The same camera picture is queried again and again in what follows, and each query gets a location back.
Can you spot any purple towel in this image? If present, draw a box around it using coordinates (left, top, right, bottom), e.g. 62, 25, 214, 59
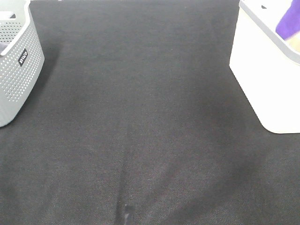
276, 0, 300, 40

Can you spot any black fabric table mat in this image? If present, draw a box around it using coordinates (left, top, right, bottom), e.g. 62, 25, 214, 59
0, 0, 300, 225

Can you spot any white plastic storage bin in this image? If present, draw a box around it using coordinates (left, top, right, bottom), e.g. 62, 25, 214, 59
229, 0, 300, 134

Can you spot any grey perforated laundry basket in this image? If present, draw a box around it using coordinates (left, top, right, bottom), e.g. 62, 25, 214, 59
0, 0, 45, 127

